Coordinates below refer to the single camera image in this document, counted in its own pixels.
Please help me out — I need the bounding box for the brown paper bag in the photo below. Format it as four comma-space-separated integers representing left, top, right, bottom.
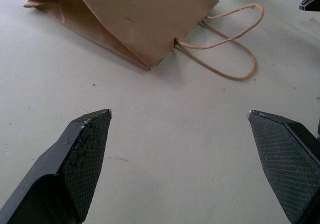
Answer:
23, 0, 265, 82

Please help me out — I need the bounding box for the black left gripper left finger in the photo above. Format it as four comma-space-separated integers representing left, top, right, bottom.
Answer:
0, 108, 113, 224

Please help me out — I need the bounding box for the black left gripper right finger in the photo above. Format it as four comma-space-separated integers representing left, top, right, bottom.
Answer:
247, 110, 320, 224

